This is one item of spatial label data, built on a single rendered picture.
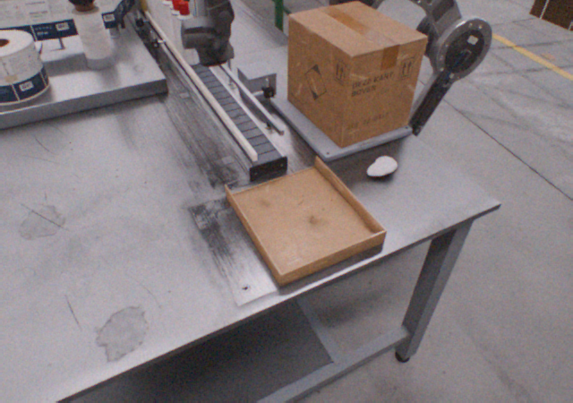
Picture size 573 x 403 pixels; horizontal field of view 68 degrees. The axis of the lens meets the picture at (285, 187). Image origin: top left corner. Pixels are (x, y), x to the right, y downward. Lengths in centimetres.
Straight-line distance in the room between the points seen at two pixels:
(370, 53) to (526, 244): 152
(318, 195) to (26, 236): 68
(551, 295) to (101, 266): 181
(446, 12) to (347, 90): 69
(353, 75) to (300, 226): 39
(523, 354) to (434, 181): 98
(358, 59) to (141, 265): 68
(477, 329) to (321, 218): 110
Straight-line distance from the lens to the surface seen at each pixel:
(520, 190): 266
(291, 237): 96
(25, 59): 151
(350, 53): 107
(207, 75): 149
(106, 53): 162
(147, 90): 151
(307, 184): 110
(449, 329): 192
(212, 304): 88
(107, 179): 120
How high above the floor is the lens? 156
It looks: 42 degrees down
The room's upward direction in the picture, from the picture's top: 1 degrees clockwise
